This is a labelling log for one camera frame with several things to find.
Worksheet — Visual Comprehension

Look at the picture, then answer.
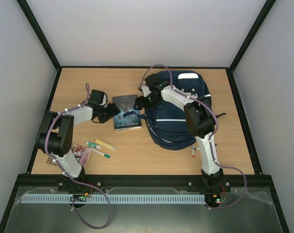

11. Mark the dark blue paperback book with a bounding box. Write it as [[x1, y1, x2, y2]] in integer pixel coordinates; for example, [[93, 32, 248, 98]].
[[112, 95, 142, 131]]

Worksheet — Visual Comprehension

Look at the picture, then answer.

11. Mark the navy blue school backpack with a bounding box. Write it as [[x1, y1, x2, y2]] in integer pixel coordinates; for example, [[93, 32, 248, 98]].
[[144, 70, 227, 151]]

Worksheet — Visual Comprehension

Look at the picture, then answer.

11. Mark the pink illustrated paperback book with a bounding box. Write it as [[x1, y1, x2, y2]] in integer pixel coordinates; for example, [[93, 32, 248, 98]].
[[46, 143, 92, 168]]

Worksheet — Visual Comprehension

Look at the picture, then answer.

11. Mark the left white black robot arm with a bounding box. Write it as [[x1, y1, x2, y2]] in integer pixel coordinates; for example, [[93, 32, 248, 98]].
[[35, 86, 120, 188]]

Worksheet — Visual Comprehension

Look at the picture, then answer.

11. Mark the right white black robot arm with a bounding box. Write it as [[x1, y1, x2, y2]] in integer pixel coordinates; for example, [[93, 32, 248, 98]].
[[134, 70, 224, 190]]

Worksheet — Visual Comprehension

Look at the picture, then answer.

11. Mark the yellow highlighter pen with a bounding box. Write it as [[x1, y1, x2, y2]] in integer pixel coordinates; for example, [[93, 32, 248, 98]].
[[95, 139, 116, 151]]

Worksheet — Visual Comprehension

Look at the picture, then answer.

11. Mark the green white glue stick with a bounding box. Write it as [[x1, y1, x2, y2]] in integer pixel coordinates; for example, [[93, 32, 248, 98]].
[[85, 141, 101, 149]]

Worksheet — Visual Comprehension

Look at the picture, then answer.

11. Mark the green capped marker pen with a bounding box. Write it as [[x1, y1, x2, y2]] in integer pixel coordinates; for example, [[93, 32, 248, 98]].
[[90, 147, 111, 158]]

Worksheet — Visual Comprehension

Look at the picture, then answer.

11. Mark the red capped marker pen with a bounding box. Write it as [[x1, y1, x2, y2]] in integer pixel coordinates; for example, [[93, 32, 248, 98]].
[[192, 145, 195, 158]]

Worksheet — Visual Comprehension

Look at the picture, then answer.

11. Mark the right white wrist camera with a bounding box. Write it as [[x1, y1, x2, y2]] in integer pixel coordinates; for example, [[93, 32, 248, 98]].
[[140, 85, 151, 98]]

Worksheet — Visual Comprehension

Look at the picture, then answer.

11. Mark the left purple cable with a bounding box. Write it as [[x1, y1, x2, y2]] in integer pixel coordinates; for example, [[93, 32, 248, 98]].
[[44, 83, 113, 229]]

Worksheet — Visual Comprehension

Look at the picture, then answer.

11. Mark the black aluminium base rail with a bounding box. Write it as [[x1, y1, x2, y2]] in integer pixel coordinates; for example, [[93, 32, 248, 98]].
[[16, 173, 274, 192]]

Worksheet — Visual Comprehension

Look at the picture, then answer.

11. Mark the light blue slotted cable duct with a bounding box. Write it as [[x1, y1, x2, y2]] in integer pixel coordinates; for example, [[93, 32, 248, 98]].
[[21, 194, 206, 204]]

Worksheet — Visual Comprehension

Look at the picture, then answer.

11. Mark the black enclosure frame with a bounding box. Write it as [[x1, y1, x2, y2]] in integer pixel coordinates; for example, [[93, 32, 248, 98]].
[[0, 0, 289, 233]]

